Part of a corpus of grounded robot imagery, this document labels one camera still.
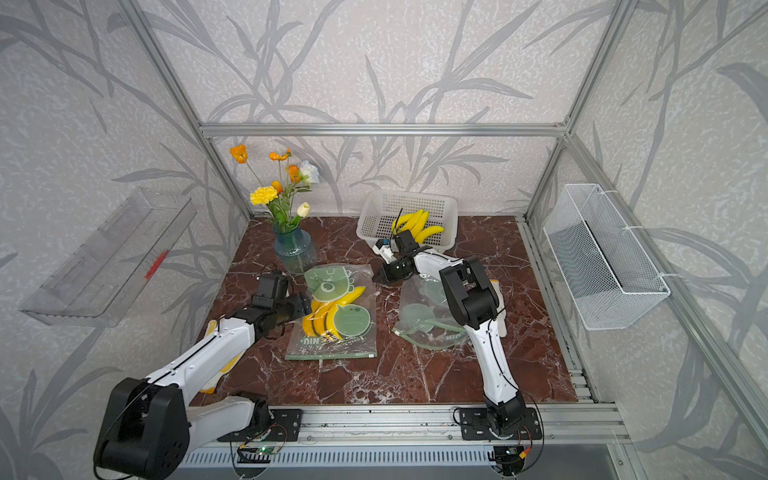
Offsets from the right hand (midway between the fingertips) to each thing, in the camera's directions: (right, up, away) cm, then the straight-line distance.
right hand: (375, 277), depth 102 cm
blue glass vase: (-25, +9, -5) cm, 27 cm away
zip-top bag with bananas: (+17, -11, -8) cm, 22 cm away
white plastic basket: (+1, +26, +18) cm, 31 cm away
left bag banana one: (-13, -8, -10) cm, 18 cm away
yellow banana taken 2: (+11, +20, +14) cm, 26 cm away
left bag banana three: (-19, -12, -13) cm, 26 cm away
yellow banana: (+16, +18, +13) cm, 28 cm away
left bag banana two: (-12, -12, -13) cm, 21 cm away
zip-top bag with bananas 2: (-9, -13, -11) cm, 19 cm away
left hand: (-20, -6, -14) cm, 25 cm away
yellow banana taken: (+18, +15, +11) cm, 26 cm away
